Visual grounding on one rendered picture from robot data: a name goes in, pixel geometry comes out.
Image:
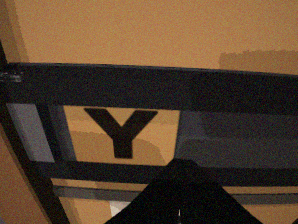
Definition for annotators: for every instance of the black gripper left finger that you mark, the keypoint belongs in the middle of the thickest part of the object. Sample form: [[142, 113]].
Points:
[[159, 202]]

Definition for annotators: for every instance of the white paper label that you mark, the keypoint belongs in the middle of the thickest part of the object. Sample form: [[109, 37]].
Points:
[[117, 206]]

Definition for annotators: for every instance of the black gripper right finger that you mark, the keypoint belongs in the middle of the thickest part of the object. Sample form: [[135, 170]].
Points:
[[204, 201]]

